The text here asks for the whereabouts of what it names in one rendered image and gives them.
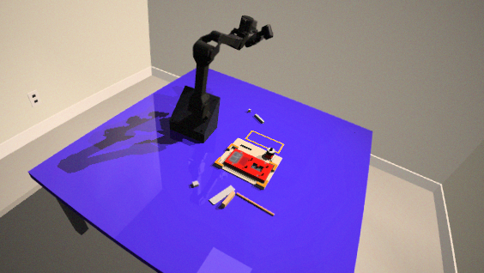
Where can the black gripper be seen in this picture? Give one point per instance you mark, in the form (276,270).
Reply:
(265,33)

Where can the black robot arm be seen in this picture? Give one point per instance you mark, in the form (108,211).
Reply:
(204,54)

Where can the tan rectangular block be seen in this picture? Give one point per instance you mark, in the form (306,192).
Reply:
(228,199)

